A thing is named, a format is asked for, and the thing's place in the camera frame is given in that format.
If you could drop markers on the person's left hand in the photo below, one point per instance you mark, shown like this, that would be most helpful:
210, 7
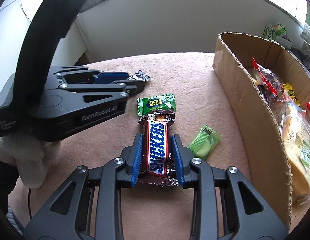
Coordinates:
29, 162

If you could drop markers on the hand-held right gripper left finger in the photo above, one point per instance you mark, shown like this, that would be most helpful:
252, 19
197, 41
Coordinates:
137, 160

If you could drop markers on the green tissue box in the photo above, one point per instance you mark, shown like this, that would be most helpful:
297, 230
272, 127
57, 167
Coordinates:
272, 31

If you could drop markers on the cardboard box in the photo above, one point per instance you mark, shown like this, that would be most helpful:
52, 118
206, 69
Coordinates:
257, 120

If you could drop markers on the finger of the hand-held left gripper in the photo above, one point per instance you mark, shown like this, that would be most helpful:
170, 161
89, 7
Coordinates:
110, 77
135, 86

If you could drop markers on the brown chocolate bar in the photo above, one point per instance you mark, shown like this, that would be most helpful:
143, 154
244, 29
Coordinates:
157, 142

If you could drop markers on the black candy wrapper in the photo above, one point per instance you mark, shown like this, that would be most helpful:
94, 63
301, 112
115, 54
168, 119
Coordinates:
140, 76

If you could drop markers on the light green snack packet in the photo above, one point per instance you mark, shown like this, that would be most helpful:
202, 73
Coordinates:
203, 142

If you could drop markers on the green candy wrapper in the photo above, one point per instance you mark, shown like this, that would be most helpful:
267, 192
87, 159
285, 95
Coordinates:
155, 103

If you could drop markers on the bread packet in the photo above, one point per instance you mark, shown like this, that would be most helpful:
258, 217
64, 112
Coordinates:
297, 150

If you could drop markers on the dark patterned cloth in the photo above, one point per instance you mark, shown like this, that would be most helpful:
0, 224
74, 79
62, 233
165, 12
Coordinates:
306, 57

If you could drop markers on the yellow snack packet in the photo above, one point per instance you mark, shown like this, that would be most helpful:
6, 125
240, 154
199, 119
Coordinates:
291, 92

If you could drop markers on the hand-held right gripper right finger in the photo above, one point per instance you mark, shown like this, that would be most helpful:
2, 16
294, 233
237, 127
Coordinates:
177, 162

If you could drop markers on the striped cloth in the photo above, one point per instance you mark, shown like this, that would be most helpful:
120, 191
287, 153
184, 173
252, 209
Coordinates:
14, 221

